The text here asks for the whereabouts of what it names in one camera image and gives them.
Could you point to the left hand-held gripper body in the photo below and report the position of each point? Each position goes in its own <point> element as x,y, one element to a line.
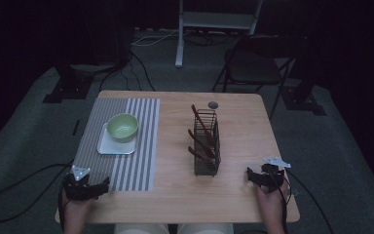
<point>78,188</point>

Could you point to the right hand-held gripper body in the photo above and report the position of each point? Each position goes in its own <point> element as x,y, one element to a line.
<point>272,177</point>

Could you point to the person's left hand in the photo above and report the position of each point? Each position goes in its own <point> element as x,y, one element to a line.
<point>76,208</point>

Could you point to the white square plate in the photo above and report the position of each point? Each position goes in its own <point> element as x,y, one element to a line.
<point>110,148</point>

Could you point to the grey striped placemat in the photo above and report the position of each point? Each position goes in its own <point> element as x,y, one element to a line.
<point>142,146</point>

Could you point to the brown wooden spoon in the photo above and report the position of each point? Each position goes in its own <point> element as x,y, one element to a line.
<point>197,154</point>
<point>198,141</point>
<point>201,122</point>

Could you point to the green bowl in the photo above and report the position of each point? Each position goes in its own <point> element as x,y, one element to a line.
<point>122,127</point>

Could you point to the person's legs in white trousers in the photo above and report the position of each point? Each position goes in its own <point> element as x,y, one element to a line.
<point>175,228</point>

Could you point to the black stand base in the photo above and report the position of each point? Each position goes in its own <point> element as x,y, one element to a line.
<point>305,100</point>
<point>71,84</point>

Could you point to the black folding chair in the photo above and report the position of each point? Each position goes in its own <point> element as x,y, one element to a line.
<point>253,68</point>

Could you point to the white metal stand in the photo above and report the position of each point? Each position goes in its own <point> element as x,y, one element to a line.
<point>207,19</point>

